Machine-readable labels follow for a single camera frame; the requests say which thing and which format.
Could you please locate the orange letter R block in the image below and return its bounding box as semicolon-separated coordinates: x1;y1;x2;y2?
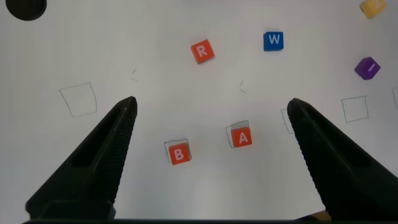
190;39;215;65

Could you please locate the orange letter A block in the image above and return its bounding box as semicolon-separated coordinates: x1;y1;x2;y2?
230;126;253;148

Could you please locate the blue letter W block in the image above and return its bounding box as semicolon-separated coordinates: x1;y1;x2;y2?
263;31;284;52

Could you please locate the black round table grommet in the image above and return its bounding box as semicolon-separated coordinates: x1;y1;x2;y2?
5;0;47;22

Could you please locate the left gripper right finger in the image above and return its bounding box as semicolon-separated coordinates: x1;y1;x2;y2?
286;98;398;222

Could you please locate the yellow letter block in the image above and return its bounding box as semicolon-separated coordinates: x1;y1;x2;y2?
359;0;388;19

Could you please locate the orange letter B block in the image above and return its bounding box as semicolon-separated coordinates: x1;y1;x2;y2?
167;142;191;166

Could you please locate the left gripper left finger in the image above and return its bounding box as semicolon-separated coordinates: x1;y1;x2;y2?
25;95;138;220

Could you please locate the purple letter I block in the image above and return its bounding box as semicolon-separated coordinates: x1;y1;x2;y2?
354;57;381;81

